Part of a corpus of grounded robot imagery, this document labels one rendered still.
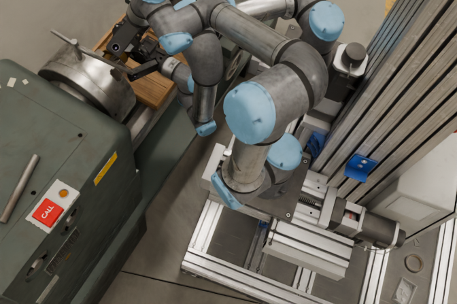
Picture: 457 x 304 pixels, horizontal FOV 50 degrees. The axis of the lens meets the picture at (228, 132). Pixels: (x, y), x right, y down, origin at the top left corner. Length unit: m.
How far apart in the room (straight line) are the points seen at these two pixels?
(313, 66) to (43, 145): 0.84
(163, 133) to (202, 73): 0.85
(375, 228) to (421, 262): 1.07
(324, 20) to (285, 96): 0.71
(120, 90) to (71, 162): 0.32
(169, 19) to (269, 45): 0.28
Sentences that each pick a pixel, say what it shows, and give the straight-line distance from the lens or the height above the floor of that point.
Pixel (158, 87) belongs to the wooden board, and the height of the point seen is 0.89.
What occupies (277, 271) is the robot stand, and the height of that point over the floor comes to 0.21.
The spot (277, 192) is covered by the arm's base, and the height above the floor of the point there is 1.18.
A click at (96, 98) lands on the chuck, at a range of 1.62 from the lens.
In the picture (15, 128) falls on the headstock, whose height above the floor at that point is 1.26.
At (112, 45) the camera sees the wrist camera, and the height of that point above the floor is 1.46.
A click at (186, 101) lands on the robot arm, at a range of 1.82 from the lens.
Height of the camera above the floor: 2.60
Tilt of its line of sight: 64 degrees down
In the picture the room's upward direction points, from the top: 15 degrees clockwise
